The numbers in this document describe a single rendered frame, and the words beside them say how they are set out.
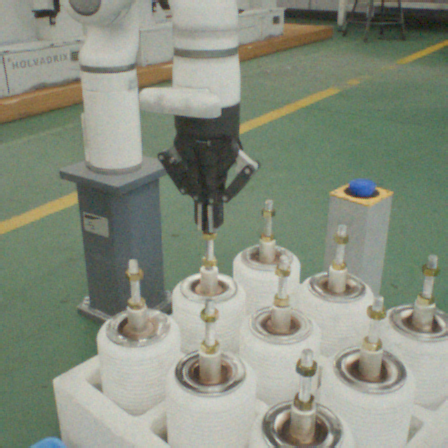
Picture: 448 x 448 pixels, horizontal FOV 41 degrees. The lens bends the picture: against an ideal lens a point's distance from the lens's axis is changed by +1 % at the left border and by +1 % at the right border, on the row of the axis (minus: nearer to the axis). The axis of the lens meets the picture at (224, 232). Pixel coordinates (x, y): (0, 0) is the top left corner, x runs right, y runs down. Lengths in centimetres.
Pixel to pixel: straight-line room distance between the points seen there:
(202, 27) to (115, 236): 52
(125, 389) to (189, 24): 40
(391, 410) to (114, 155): 62
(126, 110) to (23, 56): 178
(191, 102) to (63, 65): 232
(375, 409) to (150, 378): 25
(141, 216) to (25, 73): 178
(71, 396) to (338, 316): 34
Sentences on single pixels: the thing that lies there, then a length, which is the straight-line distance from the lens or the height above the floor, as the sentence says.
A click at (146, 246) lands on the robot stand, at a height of 16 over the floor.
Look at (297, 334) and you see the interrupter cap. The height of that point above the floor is 25.
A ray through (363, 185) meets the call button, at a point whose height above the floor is 33.
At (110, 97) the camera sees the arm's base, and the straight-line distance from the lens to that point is 100.
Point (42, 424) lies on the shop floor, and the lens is 98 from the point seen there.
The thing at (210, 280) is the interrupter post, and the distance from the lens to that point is 75.
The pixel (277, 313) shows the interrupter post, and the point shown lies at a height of 27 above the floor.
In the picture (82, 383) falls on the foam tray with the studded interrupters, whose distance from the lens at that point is 75.
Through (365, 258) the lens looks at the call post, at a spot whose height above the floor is 22.
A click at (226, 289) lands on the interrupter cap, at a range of 77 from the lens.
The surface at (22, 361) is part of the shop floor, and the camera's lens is 112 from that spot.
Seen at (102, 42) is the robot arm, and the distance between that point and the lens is 103.
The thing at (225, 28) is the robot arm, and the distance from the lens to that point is 64.
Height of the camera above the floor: 65
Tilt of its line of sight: 26 degrees down
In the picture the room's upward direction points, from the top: straight up
